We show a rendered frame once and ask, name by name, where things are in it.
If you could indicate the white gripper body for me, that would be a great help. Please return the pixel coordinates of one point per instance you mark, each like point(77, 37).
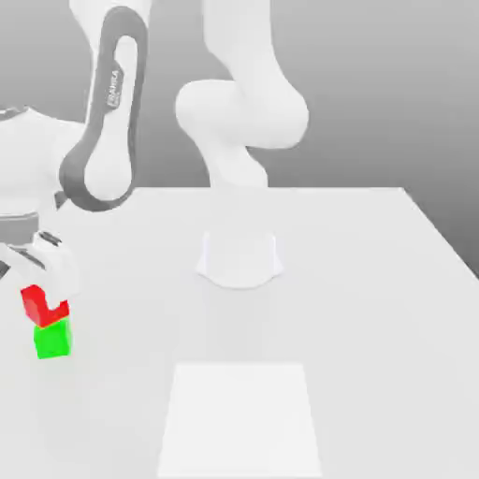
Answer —
point(56, 267)

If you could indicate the small red cube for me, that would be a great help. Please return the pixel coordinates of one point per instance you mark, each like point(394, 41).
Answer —
point(34, 307)

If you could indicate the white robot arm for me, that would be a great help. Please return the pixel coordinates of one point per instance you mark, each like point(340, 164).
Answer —
point(243, 112)

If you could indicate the small green cube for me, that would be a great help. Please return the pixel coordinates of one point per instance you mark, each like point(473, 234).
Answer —
point(52, 339)

